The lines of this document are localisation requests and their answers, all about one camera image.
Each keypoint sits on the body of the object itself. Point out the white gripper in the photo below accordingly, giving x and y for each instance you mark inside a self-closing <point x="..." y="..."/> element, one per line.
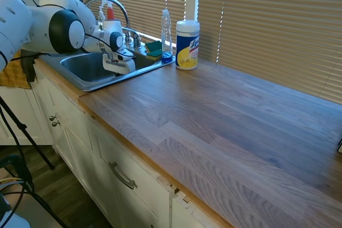
<point x="117" y="64"/>

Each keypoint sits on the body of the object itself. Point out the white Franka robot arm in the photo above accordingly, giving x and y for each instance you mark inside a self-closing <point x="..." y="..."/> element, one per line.
<point x="53" y="33"/>

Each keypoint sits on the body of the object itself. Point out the stainless steel double sink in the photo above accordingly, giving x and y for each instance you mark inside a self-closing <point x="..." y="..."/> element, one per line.
<point x="88" y="70"/>

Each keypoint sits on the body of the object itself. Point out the yellow green sponge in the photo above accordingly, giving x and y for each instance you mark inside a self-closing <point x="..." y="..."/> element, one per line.
<point x="153" y="46"/>
<point x="155" y="56"/>

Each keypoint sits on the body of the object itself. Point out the clear pump bottle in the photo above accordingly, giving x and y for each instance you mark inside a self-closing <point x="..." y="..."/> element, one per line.
<point x="101" y="19"/>

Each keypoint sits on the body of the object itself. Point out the red spray bottle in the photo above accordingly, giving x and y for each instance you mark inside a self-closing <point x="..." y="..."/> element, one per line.
<point x="110" y="13"/>

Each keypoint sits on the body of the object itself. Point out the clear blue dish soap bottle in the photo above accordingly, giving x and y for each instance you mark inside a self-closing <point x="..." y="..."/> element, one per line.
<point x="166" y="38"/>

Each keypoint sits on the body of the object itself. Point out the chrome arched faucet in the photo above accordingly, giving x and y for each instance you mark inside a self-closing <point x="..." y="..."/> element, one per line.
<point x="120" y="6"/>

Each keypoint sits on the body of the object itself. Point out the tan window blind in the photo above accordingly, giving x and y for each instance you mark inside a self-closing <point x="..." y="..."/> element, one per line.
<point x="133" y="1"/>
<point x="280" y="30"/>

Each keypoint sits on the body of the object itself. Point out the yellow disinfecting wipes canister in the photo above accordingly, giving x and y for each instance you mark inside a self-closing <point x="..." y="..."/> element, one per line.
<point x="187" y="46"/>

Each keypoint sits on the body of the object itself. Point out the metal cabinet knob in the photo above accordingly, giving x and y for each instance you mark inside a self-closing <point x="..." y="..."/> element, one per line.
<point x="52" y="118"/>
<point x="55" y="124"/>

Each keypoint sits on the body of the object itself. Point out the yellow dish towel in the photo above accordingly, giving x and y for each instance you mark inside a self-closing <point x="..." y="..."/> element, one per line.
<point x="13" y="75"/>

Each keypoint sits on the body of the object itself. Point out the black camera tripod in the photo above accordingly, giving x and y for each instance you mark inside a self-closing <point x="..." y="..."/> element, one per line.
<point x="18" y="129"/>

